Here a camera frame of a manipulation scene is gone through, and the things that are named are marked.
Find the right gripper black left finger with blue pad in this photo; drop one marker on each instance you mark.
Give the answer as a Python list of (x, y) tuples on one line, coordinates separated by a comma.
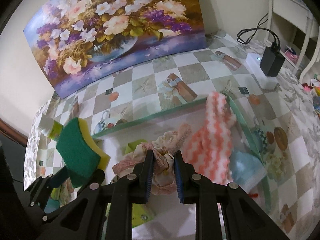
[(102, 211)]

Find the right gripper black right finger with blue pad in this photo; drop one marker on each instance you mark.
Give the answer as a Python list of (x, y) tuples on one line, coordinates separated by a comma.
[(222, 211)]

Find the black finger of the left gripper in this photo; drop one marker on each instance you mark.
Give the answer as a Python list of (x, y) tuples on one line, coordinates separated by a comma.
[(36, 195)]

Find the green yellow sponge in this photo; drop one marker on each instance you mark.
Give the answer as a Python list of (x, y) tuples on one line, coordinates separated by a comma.
[(81, 154)]

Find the pink floral fabric pouch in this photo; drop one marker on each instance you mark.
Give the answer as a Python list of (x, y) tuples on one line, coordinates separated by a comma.
[(163, 149)]

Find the pink white fluffy towel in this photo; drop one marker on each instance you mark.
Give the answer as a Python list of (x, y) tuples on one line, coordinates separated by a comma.
[(210, 148)]

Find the teal tissue pack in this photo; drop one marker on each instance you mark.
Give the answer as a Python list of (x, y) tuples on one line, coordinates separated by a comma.
[(53, 201)]

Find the green tissue pack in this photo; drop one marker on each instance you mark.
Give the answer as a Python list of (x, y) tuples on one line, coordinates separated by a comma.
[(141, 213)]

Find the light blue cloth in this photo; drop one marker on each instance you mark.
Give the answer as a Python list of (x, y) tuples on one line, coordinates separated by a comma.
[(246, 170)]

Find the white bottle green label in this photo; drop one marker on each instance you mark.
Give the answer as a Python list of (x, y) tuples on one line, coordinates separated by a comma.
[(49, 127)]

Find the green cloth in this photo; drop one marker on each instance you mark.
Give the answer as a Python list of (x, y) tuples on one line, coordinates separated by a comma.
[(131, 146)]

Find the white teal-rimmed tray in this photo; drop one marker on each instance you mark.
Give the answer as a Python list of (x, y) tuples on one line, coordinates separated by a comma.
[(222, 211)]

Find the checkered patterned tablecloth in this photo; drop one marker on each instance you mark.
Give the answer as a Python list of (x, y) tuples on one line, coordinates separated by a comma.
[(165, 92)]

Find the white power strip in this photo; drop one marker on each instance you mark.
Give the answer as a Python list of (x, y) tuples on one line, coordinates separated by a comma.
[(253, 66)]

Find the black power adapter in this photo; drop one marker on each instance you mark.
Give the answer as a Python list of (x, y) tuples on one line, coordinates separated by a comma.
[(271, 62)]

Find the floral canvas painting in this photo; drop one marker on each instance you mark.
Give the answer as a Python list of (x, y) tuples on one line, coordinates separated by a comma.
[(77, 42)]

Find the white chair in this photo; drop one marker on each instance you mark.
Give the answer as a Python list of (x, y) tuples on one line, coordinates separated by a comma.
[(299, 18)]

